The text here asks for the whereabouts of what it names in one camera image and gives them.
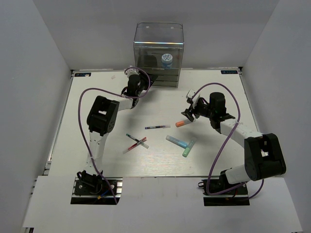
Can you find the blue cleaning gel jar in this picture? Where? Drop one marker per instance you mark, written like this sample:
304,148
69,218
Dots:
167,60

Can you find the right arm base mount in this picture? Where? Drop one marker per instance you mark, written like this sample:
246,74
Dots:
234,197

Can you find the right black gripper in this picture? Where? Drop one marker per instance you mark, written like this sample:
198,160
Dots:
188,112

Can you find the blue highlighter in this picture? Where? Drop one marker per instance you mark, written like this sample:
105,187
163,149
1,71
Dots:
176,141

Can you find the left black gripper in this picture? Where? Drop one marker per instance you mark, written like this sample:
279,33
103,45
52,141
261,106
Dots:
153,77

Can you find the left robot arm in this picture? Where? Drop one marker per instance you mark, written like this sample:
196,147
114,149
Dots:
102,117

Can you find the red ink gel pen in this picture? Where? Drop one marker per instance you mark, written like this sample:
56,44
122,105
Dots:
134,145

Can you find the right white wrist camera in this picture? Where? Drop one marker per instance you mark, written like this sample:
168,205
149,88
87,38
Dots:
192,97

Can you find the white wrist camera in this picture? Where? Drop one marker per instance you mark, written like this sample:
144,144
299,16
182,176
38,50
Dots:
192,97
130,71

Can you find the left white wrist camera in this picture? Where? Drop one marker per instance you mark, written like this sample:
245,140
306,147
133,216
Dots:
130,71

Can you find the green ink gel pen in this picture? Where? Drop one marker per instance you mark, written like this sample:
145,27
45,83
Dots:
135,139

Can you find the clear acrylic organizer lid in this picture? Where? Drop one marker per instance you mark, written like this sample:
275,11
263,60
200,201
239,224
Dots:
159,37

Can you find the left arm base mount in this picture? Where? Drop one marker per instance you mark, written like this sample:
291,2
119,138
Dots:
94,190

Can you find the clear drawer organizer box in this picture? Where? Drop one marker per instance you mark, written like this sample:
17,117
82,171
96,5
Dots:
151,64

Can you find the purple ink gel pen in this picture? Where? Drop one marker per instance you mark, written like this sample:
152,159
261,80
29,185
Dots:
157,127

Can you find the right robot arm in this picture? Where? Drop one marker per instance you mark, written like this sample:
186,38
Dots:
263,157

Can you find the orange cap highlighter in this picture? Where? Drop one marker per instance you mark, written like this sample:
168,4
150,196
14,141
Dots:
182,123

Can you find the green highlighter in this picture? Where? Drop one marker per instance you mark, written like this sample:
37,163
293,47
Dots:
189,147

